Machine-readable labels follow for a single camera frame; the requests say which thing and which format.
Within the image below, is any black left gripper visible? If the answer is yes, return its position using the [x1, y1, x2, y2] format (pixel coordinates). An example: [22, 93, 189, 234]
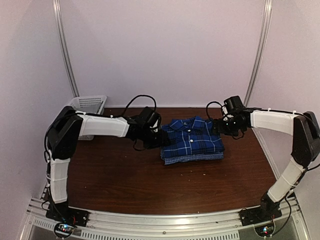
[140, 126, 171, 149]

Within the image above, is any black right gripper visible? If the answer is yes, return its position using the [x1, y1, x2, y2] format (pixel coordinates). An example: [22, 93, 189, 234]
[211, 116, 244, 136]

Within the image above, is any blue gingham shirt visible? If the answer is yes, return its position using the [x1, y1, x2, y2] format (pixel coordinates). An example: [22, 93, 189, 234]
[160, 152, 224, 165]

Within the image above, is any dark blue plaid shirt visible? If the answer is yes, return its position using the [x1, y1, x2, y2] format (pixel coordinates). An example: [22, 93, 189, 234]
[160, 116, 225, 157]

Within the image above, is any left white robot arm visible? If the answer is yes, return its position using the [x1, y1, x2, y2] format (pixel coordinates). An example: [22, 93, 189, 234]
[44, 106, 170, 222]

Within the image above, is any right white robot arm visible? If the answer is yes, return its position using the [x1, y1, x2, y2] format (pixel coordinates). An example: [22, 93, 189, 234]
[212, 95, 320, 221]

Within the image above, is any white plastic mesh basket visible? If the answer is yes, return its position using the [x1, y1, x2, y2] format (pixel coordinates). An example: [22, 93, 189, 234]
[69, 94, 108, 141]

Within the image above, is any right circuit board with leds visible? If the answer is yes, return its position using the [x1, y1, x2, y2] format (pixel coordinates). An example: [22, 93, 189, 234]
[254, 223, 275, 238]

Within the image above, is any circuit board with leds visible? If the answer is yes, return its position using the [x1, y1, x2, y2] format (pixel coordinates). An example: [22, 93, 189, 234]
[53, 222, 76, 239]
[254, 223, 275, 238]

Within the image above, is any left circuit board with leds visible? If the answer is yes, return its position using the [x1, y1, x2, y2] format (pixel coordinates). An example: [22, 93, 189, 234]
[53, 222, 76, 239]

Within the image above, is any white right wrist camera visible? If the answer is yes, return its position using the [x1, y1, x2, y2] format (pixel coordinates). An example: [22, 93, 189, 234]
[220, 105, 229, 118]

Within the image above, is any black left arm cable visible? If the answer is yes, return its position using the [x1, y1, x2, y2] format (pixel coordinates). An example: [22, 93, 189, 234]
[122, 94, 157, 118]

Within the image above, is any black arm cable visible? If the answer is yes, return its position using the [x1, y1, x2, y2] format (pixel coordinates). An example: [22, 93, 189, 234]
[122, 94, 157, 118]
[205, 100, 225, 121]

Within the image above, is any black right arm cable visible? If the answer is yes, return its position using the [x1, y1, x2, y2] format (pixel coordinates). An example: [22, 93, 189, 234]
[205, 100, 225, 121]

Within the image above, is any aluminium front rail frame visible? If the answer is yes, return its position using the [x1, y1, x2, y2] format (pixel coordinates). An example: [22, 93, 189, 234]
[21, 196, 311, 240]

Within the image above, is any aluminium corner post right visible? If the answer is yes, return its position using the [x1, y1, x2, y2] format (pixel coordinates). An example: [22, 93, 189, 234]
[244, 0, 273, 106]

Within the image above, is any aluminium corner post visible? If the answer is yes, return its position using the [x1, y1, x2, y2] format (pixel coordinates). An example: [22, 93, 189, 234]
[244, 0, 273, 106]
[52, 0, 80, 98]

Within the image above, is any aluminium corner post left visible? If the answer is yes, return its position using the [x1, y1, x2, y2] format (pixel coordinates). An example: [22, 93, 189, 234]
[52, 0, 80, 98]

